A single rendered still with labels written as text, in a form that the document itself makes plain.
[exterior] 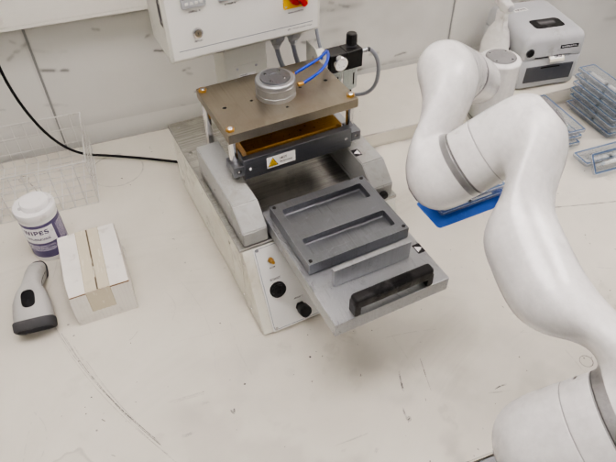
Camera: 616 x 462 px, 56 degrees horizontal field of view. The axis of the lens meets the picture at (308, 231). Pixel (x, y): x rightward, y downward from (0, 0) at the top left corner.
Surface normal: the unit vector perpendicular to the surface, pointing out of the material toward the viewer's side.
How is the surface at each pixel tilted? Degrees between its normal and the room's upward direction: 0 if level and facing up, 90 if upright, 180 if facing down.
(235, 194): 0
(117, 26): 90
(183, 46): 90
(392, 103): 0
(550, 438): 45
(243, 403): 0
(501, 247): 62
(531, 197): 33
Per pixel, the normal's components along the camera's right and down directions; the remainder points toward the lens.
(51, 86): 0.34, 0.66
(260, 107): -0.01, -0.71
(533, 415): -0.68, -0.58
